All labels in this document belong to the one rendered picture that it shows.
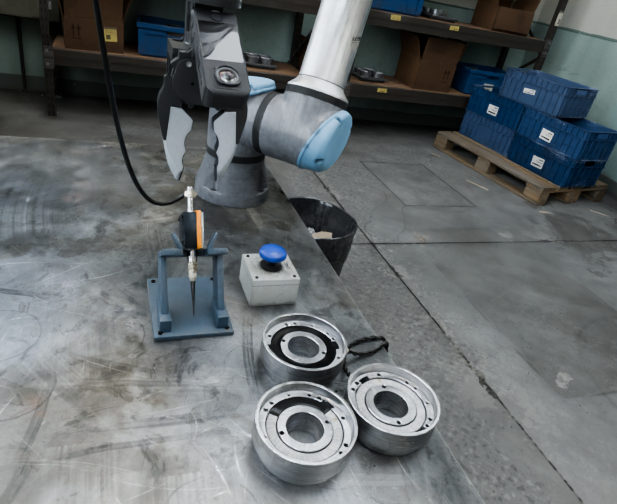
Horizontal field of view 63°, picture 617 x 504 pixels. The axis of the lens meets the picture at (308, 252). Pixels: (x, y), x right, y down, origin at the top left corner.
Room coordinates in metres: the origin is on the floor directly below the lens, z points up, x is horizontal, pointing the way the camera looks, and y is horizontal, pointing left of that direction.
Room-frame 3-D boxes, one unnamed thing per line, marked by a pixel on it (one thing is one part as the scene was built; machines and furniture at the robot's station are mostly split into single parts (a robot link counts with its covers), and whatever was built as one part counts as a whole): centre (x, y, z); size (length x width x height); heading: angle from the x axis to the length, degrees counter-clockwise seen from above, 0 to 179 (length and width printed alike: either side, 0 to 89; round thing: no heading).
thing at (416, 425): (0.41, -0.13, 0.82); 0.08 x 0.08 x 0.02
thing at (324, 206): (1.68, 0.01, 0.21); 0.34 x 0.34 x 0.43
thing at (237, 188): (0.94, 0.18, 0.85); 0.15 x 0.15 x 0.10
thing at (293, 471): (0.35, -0.03, 0.82); 0.10 x 0.10 x 0.04
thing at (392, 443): (0.41, -0.13, 0.82); 0.10 x 0.10 x 0.04
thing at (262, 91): (0.94, 0.17, 0.97); 0.13 x 0.12 x 0.14; 72
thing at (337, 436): (0.35, -0.03, 0.82); 0.08 x 0.08 x 0.02
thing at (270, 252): (0.62, 0.05, 0.85); 0.04 x 0.04 x 0.05
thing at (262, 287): (0.62, 0.05, 0.82); 0.08 x 0.07 x 0.05; 25
